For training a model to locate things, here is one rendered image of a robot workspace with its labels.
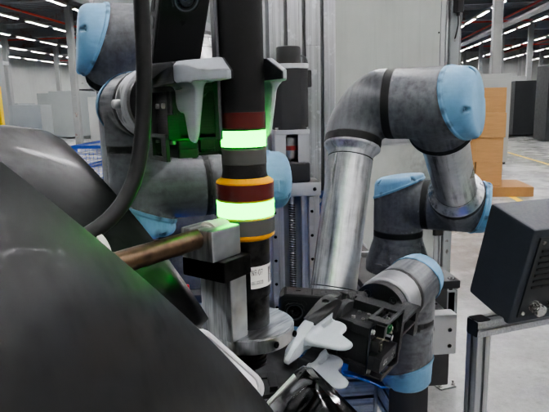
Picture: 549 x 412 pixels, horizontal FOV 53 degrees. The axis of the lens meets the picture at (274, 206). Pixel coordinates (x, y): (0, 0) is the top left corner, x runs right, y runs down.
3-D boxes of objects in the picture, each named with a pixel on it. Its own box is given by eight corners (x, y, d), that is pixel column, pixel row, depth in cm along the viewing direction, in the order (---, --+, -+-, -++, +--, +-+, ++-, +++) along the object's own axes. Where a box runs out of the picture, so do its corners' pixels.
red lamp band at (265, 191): (250, 204, 38) (249, 187, 38) (204, 199, 41) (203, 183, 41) (285, 194, 42) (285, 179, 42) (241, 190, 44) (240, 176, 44)
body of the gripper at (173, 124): (250, 157, 48) (198, 150, 58) (246, 55, 46) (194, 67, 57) (165, 163, 44) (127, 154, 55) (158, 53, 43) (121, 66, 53)
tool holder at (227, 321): (240, 376, 37) (235, 235, 35) (167, 351, 41) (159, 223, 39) (311, 330, 44) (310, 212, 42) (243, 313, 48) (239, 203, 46)
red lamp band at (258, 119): (247, 129, 38) (246, 112, 38) (211, 129, 40) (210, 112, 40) (274, 127, 41) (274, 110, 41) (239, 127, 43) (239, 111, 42)
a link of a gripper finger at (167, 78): (217, 86, 41) (193, 91, 49) (216, 61, 40) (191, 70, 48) (153, 86, 39) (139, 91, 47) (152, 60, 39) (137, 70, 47)
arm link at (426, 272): (446, 307, 83) (448, 253, 81) (421, 333, 74) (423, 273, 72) (396, 297, 87) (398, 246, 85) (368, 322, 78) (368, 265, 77)
